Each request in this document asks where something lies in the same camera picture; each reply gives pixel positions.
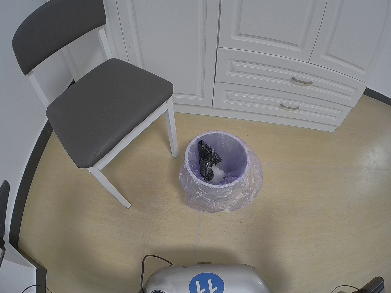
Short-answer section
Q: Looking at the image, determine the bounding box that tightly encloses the grey white chair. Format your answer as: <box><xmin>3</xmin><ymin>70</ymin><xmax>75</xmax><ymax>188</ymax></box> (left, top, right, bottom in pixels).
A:
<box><xmin>12</xmin><ymin>0</ymin><xmax>180</xmax><ymax>209</ymax></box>

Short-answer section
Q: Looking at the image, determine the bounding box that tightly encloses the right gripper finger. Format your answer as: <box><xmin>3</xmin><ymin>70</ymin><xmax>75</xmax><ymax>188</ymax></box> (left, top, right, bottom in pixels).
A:
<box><xmin>362</xmin><ymin>277</ymin><xmax>385</xmax><ymax>293</ymax></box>

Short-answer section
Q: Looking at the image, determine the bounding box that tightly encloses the white wardrobe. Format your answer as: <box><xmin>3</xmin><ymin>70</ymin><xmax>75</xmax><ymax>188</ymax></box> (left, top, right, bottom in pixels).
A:
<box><xmin>102</xmin><ymin>0</ymin><xmax>391</xmax><ymax>132</ymax></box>

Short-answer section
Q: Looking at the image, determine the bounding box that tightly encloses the white trash bin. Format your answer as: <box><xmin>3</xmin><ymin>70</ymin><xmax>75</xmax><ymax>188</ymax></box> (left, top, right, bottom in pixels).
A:
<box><xmin>185</xmin><ymin>131</ymin><xmax>252</xmax><ymax>208</ymax></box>

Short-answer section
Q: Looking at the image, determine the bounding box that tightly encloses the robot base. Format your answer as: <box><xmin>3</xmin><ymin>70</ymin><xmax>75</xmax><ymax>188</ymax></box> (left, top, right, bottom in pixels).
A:
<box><xmin>147</xmin><ymin>264</ymin><xmax>272</xmax><ymax>293</ymax></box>

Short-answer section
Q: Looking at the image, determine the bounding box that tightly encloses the black plastic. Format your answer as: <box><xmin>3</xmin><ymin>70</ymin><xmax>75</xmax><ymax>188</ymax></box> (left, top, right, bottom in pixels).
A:
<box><xmin>197</xmin><ymin>140</ymin><xmax>234</xmax><ymax>184</ymax></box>

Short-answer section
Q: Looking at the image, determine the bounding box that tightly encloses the purple plastic bag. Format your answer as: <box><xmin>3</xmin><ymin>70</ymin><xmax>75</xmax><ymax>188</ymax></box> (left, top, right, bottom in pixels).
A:
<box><xmin>179</xmin><ymin>130</ymin><xmax>264</xmax><ymax>213</ymax></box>

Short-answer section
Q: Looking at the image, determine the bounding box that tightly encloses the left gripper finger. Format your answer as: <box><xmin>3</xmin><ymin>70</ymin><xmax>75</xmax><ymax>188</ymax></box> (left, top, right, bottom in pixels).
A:
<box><xmin>0</xmin><ymin>180</ymin><xmax>10</xmax><ymax>247</ymax></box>

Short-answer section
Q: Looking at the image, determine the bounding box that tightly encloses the black cable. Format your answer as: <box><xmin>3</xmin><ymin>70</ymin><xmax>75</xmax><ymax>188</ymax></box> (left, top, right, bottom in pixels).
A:
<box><xmin>140</xmin><ymin>255</ymin><xmax>175</xmax><ymax>293</ymax></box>

